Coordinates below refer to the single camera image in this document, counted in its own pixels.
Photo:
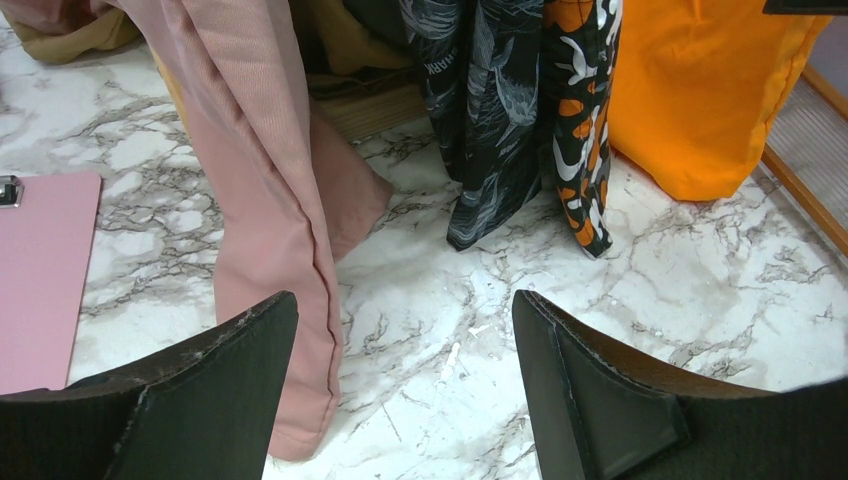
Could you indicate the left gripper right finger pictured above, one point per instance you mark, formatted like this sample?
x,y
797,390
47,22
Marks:
x,y
601,409

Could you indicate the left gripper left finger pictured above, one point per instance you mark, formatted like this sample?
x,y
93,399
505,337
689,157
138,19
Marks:
x,y
203,408

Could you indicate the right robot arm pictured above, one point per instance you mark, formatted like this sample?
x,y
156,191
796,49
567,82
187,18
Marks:
x,y
806,7

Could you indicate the pink hanging shorts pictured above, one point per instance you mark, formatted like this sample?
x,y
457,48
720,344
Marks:
x,y
294,195

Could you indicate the orange camouflage hanging shorts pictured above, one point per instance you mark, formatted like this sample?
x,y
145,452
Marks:
x,y
578,54

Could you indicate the dark patterned hanging shorts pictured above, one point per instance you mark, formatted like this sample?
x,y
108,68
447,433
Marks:
x,y
478,66

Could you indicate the pink clipboard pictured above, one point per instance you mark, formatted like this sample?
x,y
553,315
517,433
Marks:
x,y
47,229

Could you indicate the wooden tiered rack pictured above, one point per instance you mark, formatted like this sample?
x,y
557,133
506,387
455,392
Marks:
x,y
806,151

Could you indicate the wooden clothes rack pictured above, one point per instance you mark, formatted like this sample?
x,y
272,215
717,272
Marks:
x,y
359,116

